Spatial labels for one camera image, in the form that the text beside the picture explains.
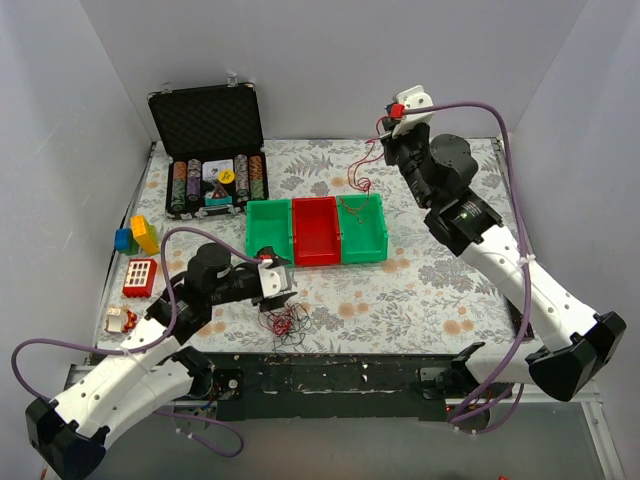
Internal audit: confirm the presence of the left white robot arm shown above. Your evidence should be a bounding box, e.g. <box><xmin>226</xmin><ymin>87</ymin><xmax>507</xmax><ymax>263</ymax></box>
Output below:
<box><xmin>26</xmin><ymin>243</ymin><xmax>294</xmax><ymax>479</ymax></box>

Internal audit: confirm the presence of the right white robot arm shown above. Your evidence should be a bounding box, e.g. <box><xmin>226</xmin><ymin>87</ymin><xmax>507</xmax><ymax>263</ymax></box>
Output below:
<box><xmin>381</xmin><ymin>123</ymin><xmax>626</xmax><ymax>401</ymax></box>

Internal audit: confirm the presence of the left green bin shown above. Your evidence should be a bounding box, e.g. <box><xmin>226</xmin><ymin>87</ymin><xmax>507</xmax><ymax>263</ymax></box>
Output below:
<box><xmin>245</xmin><ymin>199</ymin><xmax>294</xmax><ymax>263</ymax></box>

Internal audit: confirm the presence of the green bin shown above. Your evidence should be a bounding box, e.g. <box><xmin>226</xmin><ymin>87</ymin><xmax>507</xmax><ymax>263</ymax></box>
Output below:
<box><xmin>245</xmin><ymin>199</ymin><xmax>294</xmax><ymax>263</ymax></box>
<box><xmin>336</xmin><ymin>194</ymin><xmax>389</xmax><ymax>264</ymax></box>

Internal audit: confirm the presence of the red bin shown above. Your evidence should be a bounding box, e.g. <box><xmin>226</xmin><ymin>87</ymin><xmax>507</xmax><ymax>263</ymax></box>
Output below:
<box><xmin>292</xmin><ymin>196</ymin><xmax>341</xmax><ymax>267</ymax></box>

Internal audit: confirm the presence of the right green bin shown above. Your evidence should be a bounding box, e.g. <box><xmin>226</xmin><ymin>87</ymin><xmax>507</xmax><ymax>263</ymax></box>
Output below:
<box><xmin>336</xmin><ymin>194</ymin><xmax>389</xmax><ymax>264</ymax></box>

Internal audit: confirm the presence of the red window toy brick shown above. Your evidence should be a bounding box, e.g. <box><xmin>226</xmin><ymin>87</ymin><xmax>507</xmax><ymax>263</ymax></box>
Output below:
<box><xmin>122</xmin><ymin>258</ymin><xmax>157</xmax><ymax>298</ymax></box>

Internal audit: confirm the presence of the black poker chip case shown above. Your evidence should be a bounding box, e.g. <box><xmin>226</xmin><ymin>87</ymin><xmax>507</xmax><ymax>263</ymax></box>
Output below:
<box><xmin>147</xmin><ymin>82</ymin><xmax>269</xmax><ymax>220</ymax></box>

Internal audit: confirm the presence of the yellow toy brick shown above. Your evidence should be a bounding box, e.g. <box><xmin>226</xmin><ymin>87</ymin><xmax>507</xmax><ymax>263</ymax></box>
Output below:
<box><xmin>130</xmin><ymin>215</ymin><xmax>160</xmax><ymax>256</ymax></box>

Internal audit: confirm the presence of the green toy brick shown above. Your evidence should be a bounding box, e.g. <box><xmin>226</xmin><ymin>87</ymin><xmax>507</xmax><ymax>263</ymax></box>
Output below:
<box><xmin>124</xmin><ymin>240</ymin><xmax>141</xmax><ymax>257</ymax></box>

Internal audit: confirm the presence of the blue toy brick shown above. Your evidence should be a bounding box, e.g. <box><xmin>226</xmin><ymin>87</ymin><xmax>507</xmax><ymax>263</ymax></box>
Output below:
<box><xmin>114</xmin><ymin>228</ymin><xmax>133</xmax><ymax>253</ymax></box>

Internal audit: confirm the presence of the small red white toy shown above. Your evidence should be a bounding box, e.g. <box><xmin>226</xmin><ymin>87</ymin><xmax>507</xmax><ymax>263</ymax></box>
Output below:
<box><xmin>104</xmin><ymin>307</ymin><xmax>138</xmax><ymax>334</ymax></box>

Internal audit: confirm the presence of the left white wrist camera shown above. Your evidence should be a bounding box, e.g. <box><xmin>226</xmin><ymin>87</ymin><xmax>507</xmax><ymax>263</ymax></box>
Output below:
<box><xmin>258</xmin><ymin>263</ymin><xmax>291</xmax><ymax>298</ymax></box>

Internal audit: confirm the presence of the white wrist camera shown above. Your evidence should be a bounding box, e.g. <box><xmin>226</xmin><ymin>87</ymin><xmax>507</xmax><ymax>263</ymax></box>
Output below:
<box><xmin>383</xmin><ymin>85</ymin><xmax>433</xmax><ymax>138</ymax></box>
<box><xmin>258</xmin><ymin>263</ymin><xmax>291</xmax><ymax>298</ymax></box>

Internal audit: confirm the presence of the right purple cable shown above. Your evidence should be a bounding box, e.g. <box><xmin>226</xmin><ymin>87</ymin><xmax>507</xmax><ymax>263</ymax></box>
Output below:
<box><xmin>399</xmin><ymin>101</ymin><xmax>536</xmax><ymax>434</ymax></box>

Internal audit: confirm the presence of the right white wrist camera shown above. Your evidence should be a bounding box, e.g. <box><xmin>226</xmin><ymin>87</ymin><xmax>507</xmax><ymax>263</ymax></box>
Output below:
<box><xmin>383</xmin><ymin>85</ymin><xmax>433</xmax><ymax>138</ymax></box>

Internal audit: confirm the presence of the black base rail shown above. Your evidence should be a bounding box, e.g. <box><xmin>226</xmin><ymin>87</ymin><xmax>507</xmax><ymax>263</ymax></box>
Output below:
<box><xmin>174</xmin><ymin>353</ymin><xmax>479</xmax><ymax>422</ymax></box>

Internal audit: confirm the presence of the aluminium frame rail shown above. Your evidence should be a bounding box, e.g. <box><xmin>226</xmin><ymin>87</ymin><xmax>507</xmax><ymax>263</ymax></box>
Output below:
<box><xmin>55</xmin><ymin>365</ymin><xmax>104</xmax><ymax>402</ymax></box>

